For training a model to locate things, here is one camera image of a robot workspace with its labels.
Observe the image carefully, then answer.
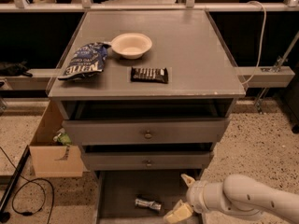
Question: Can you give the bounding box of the black floor cable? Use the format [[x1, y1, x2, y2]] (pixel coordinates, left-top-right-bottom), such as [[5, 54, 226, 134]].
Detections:
[[0, 146, 55, 224]]

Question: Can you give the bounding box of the white hanging cable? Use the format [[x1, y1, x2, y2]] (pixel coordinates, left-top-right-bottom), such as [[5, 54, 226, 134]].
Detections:
[[241, 0, 268, 86]]

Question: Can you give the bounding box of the dark chocolate bar wrapper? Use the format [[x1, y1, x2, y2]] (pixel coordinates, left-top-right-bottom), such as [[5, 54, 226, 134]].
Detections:
[[130, 68, 168, 84]]

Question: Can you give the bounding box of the grey top drawer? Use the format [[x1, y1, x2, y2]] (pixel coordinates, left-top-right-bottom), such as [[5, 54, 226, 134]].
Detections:
[[63, 119, 229, 146]]

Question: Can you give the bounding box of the metal railing frame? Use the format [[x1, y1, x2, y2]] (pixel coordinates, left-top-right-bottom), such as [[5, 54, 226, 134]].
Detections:
[[0, 0, 299, 12]]

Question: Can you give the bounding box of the blue kettle chips bag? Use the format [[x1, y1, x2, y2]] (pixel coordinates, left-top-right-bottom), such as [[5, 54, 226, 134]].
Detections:
[[58, 42, 110, 80]]

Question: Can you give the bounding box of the grey bottom drawer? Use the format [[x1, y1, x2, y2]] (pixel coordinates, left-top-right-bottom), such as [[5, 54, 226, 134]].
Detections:
[[93, 169, 203, 224]]

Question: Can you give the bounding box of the grey drawer cabinet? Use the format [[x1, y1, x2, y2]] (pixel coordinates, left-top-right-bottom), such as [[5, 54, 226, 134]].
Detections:
[[47, 8, 247, 224]]

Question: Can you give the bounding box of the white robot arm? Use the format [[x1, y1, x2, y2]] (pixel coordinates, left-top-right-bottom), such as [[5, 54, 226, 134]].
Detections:
[[164, 174, 299, 224]]

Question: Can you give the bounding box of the grey middle drawer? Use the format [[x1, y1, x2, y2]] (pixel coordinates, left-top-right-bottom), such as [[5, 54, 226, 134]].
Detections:
[[81, 151, 214, 171]]

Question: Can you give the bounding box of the black floor bar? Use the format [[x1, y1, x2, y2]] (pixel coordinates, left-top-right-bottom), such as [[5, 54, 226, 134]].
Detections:
[[0, 147, 29, 218]]

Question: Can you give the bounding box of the cardboard box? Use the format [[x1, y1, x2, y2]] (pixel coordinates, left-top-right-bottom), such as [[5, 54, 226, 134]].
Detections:
[[29, 102, 84, 177]]

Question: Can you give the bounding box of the green packet in box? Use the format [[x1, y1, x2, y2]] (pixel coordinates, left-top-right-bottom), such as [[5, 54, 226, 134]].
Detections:
[[53, 128, 72, 146]]

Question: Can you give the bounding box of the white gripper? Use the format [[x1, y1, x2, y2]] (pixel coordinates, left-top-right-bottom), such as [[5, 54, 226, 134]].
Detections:
[[164, 174, 208, 224]]

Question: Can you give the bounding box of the white paper bowl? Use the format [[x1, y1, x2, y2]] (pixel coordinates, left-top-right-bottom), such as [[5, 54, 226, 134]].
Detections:
[[111, 33, 152, 60]]

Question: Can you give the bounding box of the grey drawer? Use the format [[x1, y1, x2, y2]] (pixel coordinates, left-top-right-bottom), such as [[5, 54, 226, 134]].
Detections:
[[63, 119, 229, 146], [93, 169, 203, 224], [81, 151, 214, 171]]

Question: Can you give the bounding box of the silver blue redbull can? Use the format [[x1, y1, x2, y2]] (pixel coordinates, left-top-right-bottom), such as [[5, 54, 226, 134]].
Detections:
[[135, 198, 162, 212]]

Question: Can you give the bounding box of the black cloth on ledge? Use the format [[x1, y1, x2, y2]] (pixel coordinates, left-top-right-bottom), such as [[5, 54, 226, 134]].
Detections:
[[0, 61, 33, 77]]

